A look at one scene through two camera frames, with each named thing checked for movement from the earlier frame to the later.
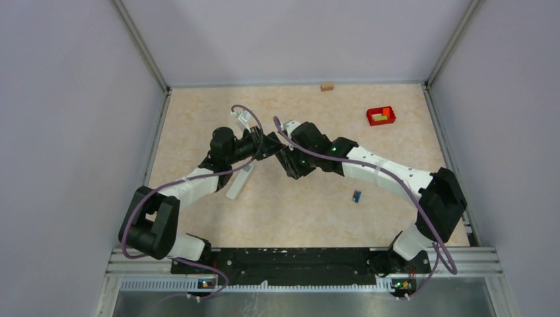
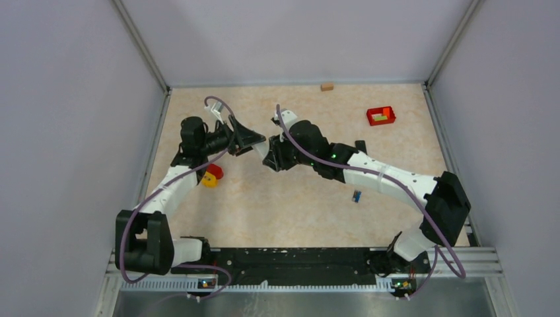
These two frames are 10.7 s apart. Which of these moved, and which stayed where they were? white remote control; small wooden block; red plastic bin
Moved: white remote control
Stayed: small wooden block; red plastic bin
